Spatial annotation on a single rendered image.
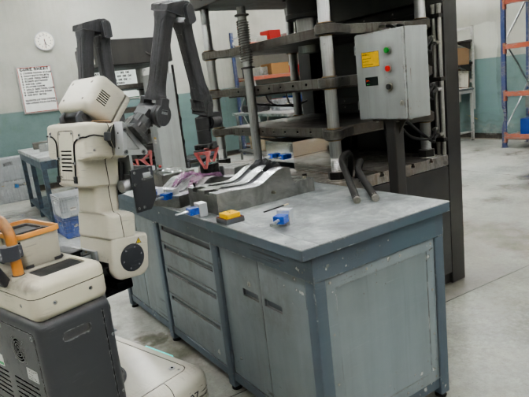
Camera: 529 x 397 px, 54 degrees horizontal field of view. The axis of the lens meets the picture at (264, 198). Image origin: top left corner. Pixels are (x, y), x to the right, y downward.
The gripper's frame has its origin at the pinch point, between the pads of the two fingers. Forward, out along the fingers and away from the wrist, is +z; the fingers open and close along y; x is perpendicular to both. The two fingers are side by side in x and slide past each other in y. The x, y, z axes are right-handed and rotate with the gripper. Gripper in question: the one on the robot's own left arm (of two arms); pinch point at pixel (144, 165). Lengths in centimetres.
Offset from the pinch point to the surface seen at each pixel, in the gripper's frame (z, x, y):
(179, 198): 15.5, 3.5, -15.8
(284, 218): 12, 13, -83
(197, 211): 12.8, 12.7, -37.6
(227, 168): 27.4, -33.1, -10.8
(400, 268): 43, 1, -112
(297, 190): 33, -26, -56
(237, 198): 17, -1, -47
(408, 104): 23, -75, -92
